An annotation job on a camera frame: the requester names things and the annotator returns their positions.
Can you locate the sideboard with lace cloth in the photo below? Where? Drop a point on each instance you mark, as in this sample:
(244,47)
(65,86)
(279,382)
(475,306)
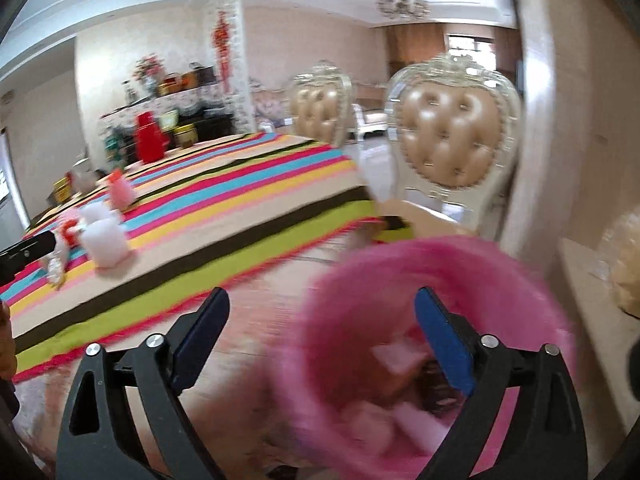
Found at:
(200,110)

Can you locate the yellow box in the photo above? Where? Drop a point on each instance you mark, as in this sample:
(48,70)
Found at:
(61,191)

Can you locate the pink and orange foam net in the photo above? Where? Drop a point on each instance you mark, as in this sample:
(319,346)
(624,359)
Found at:
(67,232)
(122,195)

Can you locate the red knot wall hanging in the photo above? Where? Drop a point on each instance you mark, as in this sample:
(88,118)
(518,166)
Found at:
(221,40)

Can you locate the chandelier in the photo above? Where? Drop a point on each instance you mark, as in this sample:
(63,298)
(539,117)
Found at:
(402,5)

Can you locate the orange gift box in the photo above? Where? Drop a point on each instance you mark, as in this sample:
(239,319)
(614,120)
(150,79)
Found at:
(172,82)

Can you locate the glass jar with yellow lid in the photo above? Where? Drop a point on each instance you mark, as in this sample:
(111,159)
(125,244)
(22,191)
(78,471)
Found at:
(184,137)

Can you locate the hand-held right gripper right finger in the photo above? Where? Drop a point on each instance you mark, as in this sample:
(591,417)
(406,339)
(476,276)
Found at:
(442,340)

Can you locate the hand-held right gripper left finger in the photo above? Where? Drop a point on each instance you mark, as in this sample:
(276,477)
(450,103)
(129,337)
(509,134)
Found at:
(200,340)

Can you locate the red thermos jug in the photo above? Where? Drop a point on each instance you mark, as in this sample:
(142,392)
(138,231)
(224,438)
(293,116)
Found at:
(150,140)

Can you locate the white tissue packet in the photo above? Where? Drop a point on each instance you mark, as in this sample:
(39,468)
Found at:
(107,245)

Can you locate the pink plastic basket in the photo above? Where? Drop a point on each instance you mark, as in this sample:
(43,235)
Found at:
(360,280)

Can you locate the beige plastic bag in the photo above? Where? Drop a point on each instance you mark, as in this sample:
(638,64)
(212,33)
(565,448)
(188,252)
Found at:
(625,260)

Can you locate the green figurine vase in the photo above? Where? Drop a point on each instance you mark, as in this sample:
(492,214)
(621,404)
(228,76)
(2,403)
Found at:
(119,145)

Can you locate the black handbag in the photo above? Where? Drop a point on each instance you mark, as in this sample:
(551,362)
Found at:
(204,74)

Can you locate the ornate tufted dining chair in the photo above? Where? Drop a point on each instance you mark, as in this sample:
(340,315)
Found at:
(315,110)
(452,135)

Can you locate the striped tablecloth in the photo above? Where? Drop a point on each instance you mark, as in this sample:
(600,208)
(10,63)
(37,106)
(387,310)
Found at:
(250,185)

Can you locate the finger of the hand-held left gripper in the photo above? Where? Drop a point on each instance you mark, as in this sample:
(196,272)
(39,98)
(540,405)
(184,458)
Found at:
(30,252)

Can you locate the pale tufted sofa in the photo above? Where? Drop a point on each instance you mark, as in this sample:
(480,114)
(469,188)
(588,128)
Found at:
(270,105)

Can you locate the flower bouquet in vase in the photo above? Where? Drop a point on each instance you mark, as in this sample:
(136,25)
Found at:
(148,70)

